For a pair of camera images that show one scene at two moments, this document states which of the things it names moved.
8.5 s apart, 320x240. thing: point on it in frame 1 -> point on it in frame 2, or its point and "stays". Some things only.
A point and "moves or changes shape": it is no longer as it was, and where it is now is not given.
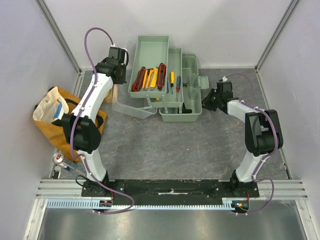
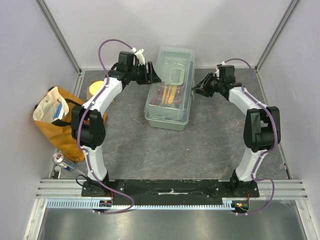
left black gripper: (122, 80) -> (154, 78)
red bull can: (59, 158) stays
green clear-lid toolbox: (162, 80) moves or changes shape
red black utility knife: (139, 81) moves or changes shape
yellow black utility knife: (148, 79) moves or changes shape
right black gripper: (213, 99) -> (208, 84)
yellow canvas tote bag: (55, 103) stays
